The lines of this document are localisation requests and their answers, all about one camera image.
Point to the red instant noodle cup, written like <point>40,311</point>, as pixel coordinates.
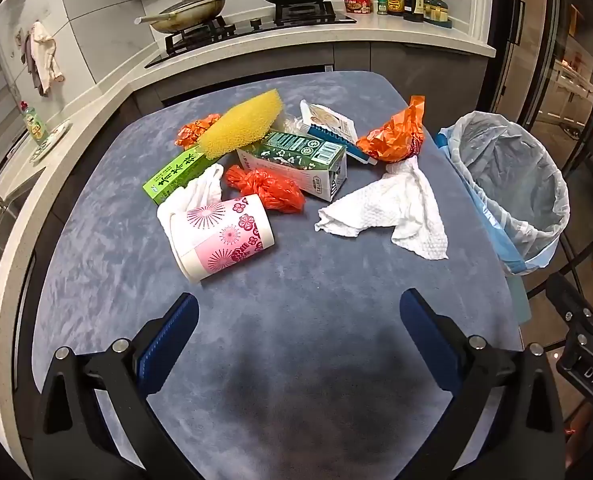
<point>358,4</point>

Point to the white plate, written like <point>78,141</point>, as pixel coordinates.
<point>51,140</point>

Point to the glass pan lid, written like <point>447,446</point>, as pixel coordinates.
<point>196,4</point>

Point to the small orange wrapper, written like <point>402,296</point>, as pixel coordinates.
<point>191,132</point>

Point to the white flat packet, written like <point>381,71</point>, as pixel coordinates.
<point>326,120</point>

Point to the blue-grey velvet tablecloth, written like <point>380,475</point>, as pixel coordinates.
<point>301,320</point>

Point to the red plastic bag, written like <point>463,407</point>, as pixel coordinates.
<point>266,190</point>

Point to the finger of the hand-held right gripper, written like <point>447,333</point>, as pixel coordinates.
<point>579,315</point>

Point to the trash bin with plastic liner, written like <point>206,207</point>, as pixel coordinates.
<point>506,185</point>

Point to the blue seasoning jar rack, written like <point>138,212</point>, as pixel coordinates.
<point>437,12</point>

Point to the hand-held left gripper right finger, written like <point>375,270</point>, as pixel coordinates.
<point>426,335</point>

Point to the small green-capped jar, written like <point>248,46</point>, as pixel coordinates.
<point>382,6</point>

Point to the green dish soap bottle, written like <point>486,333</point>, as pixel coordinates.
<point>34,125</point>

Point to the green slim box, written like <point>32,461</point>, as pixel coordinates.
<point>176,177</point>

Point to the pink flowered paper cup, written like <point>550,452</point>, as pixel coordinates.
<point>221,240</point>

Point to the white embossed paper towel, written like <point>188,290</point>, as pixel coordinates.
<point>391,205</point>

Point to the beige frying pan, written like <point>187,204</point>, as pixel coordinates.
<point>186,17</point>

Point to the green milk carton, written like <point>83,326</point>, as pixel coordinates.
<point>296,155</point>

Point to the grey hanging cloth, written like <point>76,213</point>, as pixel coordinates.
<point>36,75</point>

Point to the clear plastic bag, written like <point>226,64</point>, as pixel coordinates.
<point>289,126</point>

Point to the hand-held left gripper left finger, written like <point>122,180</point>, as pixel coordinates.
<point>169,340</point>

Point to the white tissue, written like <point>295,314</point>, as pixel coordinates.
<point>196,192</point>

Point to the yellow sponge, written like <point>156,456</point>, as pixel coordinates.
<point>241,122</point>

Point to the black gas stove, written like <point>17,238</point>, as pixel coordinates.
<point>256,35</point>

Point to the white pink hanging towel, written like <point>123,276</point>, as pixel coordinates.
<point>46,52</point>

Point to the black framed glass door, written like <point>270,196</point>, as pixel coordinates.
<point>551,60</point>

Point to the large orange plastic bag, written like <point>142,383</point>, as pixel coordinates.
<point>391,135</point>

